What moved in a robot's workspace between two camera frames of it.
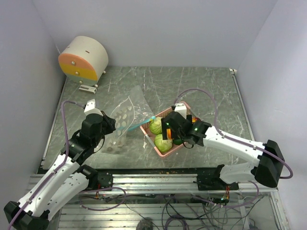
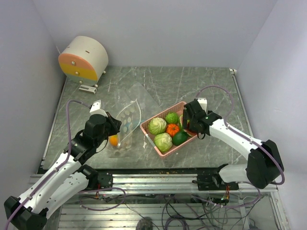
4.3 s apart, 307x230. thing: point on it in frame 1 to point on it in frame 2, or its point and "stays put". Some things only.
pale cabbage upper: (156, 125) stays put
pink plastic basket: (146, 129) stays put
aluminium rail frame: (173, 201) stays put
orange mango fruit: (169, 133) to (114, 140)
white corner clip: (233, 72) stays put
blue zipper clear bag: (141, 111) to (148, 104)
